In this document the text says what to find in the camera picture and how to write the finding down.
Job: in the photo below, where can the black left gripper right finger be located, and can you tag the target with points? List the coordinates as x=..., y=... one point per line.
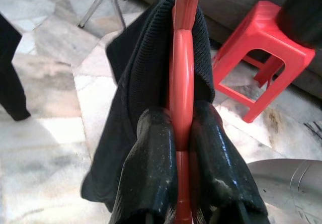
x=216, y=171

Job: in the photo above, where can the red plastic stool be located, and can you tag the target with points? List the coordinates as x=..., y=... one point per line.
x=251, y=32

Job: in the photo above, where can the black jersey garment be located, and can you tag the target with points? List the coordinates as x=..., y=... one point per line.
x=130, y=83

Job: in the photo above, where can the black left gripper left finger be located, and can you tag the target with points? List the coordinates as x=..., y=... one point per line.
x=151, y=171

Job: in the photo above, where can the black plastic bucket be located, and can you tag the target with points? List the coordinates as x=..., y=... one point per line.
x=302, y=15

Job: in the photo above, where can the black T-shirt red collar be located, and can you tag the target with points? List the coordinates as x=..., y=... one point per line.
x=10, y=70

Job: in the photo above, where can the pinkish red plastic hanger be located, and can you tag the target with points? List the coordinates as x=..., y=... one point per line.
x=181, y=83

